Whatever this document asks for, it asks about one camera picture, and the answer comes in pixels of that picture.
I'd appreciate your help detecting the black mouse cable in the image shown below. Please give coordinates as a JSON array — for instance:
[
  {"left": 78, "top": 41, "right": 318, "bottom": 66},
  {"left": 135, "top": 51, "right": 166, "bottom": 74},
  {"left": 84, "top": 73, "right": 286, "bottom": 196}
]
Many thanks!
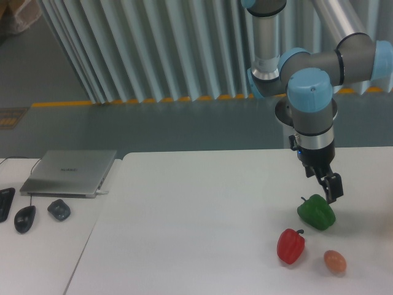
[{"left": 0, "top": 155, "right": 42, "bottom": 207}]

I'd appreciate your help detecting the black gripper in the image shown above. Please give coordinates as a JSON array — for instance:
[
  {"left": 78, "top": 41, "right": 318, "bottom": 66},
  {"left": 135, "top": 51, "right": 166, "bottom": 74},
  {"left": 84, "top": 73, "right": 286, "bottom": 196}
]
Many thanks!
[{"left": 289, "top": 135, "right": 343, "bottom": 204}]

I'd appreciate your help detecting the corrugated metal partition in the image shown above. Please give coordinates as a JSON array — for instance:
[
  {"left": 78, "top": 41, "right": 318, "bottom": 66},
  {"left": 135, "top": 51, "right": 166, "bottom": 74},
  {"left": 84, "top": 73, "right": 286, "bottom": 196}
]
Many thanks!
[{"left": 36, "top": 0, "right": 393, "bottom": 106}]

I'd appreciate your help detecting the red bell pepper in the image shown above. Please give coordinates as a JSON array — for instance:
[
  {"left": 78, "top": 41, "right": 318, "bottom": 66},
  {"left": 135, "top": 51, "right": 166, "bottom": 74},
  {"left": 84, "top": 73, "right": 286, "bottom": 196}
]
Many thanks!
[{"left": 276, "top": 229, "right": 305, "bottom": 265}]

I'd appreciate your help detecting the brown egg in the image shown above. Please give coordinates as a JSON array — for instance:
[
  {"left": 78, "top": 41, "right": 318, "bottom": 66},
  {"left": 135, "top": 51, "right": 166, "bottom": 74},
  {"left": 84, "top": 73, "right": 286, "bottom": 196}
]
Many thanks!
[{"left": 324, "top": 250, "right": 347, "bottom": 273}]

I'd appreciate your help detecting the dark grey small device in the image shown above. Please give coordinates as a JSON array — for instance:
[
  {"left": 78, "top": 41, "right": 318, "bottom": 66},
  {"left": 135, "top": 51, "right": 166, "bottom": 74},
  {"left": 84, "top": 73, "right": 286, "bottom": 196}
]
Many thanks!
[{"left": 47, "top": 199, "right": 71, "bottom": 222}]

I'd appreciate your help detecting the silver closed laptop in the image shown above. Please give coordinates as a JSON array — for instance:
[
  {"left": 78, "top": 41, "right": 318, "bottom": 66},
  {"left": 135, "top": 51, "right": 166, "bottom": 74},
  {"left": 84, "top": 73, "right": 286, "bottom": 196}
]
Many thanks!
[{"left": 20, "top": 150, "right": 117, "bottom": 198}]

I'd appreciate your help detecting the cardboard box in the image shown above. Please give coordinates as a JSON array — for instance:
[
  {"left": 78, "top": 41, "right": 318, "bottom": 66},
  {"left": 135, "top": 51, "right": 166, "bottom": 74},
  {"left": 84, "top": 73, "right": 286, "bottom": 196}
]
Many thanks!
[{"left": 1, "top": 0, "right": 42, "bottom": 37}]

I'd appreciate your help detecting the black keyboard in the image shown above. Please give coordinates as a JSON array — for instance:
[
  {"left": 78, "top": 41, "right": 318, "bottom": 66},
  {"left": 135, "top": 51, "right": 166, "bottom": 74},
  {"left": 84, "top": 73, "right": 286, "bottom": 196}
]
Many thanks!
[{"left": 0, "top": 187, "right": 15, "bottom": 222}]

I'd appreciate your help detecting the green bell pepper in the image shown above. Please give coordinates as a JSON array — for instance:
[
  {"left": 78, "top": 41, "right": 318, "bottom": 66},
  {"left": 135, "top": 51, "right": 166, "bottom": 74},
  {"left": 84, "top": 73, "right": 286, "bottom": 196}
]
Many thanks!
[{"left": 297, "top": 194, "right": 336, "bottom": 231}]

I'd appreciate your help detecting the black computer mouse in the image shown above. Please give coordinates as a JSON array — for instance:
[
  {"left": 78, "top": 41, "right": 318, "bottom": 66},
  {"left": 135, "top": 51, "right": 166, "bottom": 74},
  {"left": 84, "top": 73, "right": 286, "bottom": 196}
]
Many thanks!
[{"left": 14, "top": 205, "right": 36, "bottom": 234}]

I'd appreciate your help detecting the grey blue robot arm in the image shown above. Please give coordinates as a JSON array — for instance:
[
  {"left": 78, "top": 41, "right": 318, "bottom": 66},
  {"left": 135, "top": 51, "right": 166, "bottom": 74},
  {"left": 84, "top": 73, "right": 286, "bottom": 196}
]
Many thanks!
[{"left": 241, "top": 1, "right": 392, "bottom": 203}]

